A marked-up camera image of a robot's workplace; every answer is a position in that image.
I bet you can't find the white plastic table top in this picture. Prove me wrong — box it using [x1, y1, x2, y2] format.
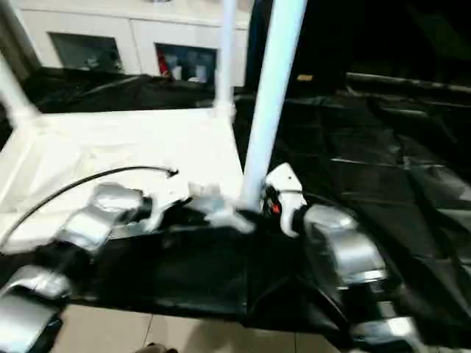
[0, 104, 259, 255]

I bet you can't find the white plastic table leg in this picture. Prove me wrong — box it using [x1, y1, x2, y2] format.
[238, 0, 310, 215]
[0, 54, 42, 119]
[212, 0, 237, 115]

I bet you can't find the black glossy mat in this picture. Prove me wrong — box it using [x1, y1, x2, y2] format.
[0, 65, 471, 339]

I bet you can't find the dark metal pole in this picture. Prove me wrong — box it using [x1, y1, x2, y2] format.
[347, 71, 471, 92]

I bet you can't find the black backdrop cloth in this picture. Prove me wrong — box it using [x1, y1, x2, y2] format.
[248, 0, 471, 89]

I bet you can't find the white glass-door cabinet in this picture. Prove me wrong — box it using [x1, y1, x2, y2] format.
[19, 0, 252, 86]

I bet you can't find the grey curtain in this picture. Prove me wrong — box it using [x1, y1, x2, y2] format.
[0, 13, 42, 82]

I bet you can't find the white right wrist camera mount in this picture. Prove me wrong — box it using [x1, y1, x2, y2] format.
[263, 163, 309, 239]

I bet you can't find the black left wrist camera cable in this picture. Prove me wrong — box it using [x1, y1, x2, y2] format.
[0, 165, 180, 248]

